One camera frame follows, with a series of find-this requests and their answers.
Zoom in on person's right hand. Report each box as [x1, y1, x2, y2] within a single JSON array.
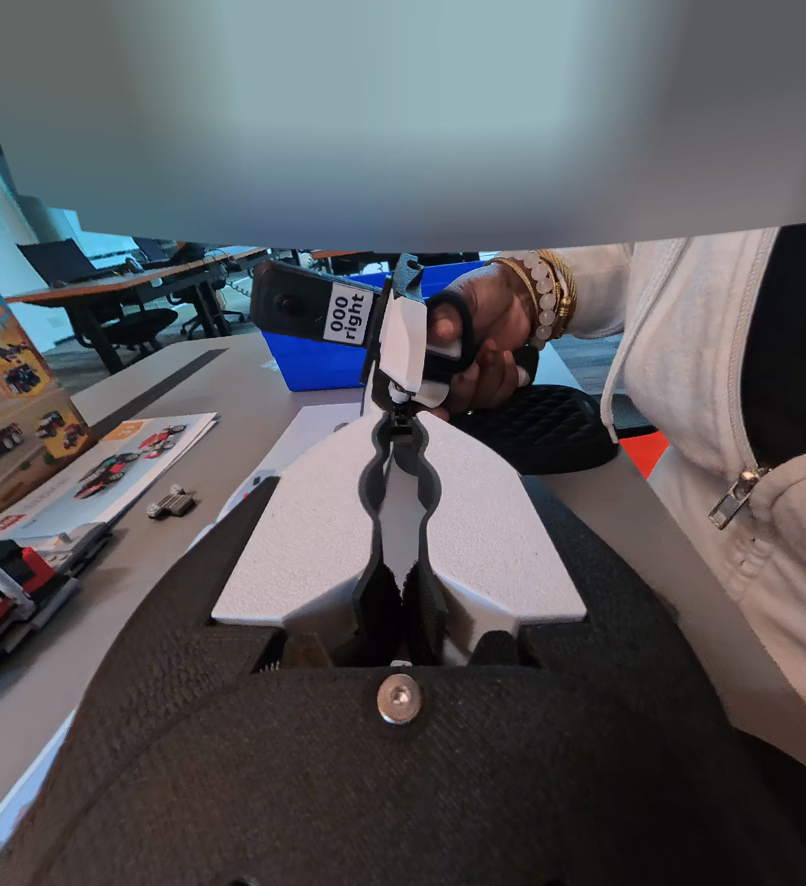
[[425, 263, 544, 421]]

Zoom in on small grey lego sub-assembly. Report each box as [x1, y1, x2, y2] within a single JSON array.
[[146, 483, 197, 521]]

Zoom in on closed lego instruction booklet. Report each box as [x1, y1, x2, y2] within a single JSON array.
[[0, 413, 220, 545]]

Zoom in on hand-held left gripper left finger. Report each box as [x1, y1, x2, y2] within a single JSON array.
[[211, 408, 404, 655]]

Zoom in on black and red lego truck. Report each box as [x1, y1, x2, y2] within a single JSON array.
[[0, 521, 111, 708]]

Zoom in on person's right forearm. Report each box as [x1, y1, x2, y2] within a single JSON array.
[[559, 239, 638, 341]]

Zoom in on blue plastic bin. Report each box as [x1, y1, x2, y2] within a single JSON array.
[[262, 260, 488, 393]]

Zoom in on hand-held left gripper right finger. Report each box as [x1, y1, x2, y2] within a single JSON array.
[[403, 413, 589, 656]]

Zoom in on lego instruction booklet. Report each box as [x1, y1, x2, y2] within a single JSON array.
[[0, 403, 421, 868], [0, 413, 220, 545]]

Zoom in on black quilted pad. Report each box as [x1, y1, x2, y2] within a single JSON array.
[[445, 383, 620, 476]]

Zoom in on black office chair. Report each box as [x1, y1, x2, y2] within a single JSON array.
[[17, 237, 180, 355]]

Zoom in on brown office desk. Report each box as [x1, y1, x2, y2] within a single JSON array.
[[3, 244, 270, 376]]

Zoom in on long black lego plate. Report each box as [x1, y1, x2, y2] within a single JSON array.
[[388, 405, 415, 479]]

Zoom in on yellow lego set box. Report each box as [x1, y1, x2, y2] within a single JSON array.
[[0, 269, 97, 518]]

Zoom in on white bead bracelet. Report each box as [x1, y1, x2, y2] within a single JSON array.
[[519, 250, 560, 352]]

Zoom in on thin gold bangle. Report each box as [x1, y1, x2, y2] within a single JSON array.
[[485, 257, 541, 328]]

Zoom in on twisted gold bangle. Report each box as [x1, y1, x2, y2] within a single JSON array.
[[538, 250, 579, 341]]

